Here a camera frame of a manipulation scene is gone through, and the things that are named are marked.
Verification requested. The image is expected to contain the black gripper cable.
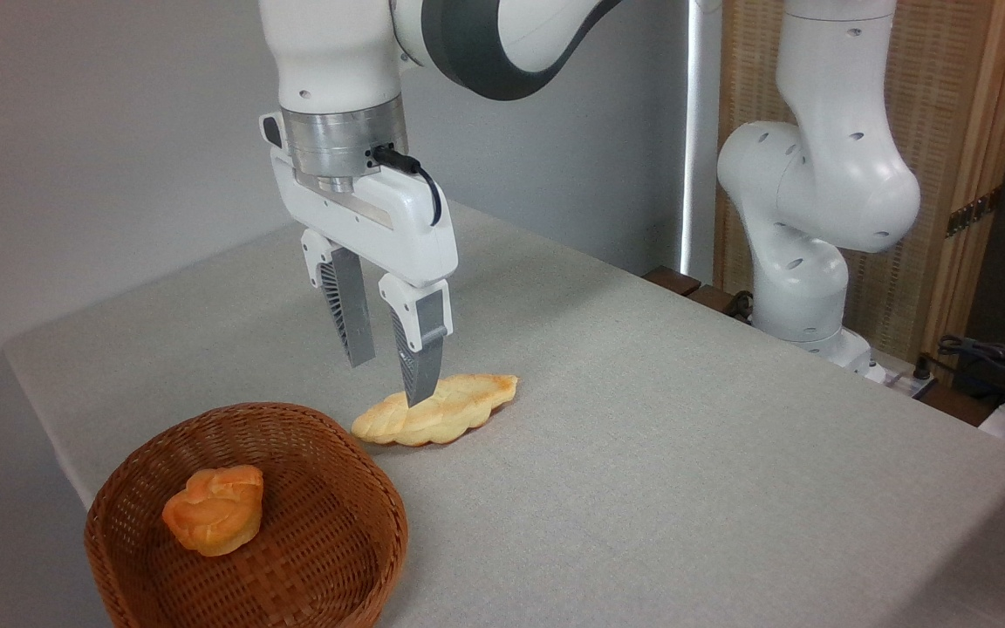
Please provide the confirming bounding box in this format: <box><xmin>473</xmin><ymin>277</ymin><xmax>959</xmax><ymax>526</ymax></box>
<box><xmin>371</xmin><ymin>145</ymin><xmax>444</xmax><ymax>227</ymax></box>

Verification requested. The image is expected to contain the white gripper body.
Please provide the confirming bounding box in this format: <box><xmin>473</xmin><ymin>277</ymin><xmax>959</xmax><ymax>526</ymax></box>
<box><xmin>260</xmin><ymin>112</ymin><xmax>460</xmax><ymax>290</ymax></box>

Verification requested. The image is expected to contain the brown wicker basket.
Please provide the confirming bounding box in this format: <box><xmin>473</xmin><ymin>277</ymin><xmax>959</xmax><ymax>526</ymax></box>
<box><xmin>84</xmin><ymin>402</ymin><xmax>409</xmax><ymax>628</ymax></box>

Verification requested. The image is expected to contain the white power strip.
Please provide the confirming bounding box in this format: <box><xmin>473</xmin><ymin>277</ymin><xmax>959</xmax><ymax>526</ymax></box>
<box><xmin>853</xmin><ymin>349</ymin><xmax>940</xmax><ymax>399</ymax></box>

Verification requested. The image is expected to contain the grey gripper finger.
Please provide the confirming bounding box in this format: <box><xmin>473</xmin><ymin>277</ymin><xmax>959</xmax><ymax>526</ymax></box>
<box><xmin>300</xmin><ymin>229</ymin><xmax>377</xmax><ymax>369</ymax></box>
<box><xmin>379</xmin><ymin>273</ymin><xmax>454</xmax><ymax>408</ymax></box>

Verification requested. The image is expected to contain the dark metal screen hinge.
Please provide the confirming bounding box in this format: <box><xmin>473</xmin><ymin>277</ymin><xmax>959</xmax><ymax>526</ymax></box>
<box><xmin>946</xmin><ymin>187</ymin><xmax>1002</xmax><ymax>238</ymax></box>

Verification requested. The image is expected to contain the black cable bundle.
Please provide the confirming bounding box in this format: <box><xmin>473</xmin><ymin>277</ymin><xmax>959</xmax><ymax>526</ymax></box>
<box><xmin>937</xmin><ymin>335</ymin><xmax>1005</xmax><ymax>411</ymax></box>

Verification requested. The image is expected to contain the small round orange bread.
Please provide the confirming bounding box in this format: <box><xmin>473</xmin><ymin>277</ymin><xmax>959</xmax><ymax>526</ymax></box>
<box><xmin>162</xmin><ymin>465</ymin><xmax>265</xmax><ymax>557</ymax></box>

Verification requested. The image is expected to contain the bamboo folding screen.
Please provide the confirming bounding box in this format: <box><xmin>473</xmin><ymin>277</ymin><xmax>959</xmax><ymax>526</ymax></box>
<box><xmin>714</xmin><ymin>0</ymin><xmax>1005</xmax><ymax>385</ymax></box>

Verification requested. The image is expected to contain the long braided bread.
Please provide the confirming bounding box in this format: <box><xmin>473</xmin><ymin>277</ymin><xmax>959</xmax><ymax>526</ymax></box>
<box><xmin>351</xmin><ymin>373</ymin><xmax>519</xmax><ymax>447</ymax></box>

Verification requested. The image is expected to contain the dark wooden block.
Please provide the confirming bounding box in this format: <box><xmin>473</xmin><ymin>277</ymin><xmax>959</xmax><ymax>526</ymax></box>
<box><xmin>642</xmin><ymin>266</ymin><xmax>702</xmax><ymax>297</ymax></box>
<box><xmin>686</xmin><ymin>284</ymin><xmax>752</xmax><ymax>322</ymax></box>

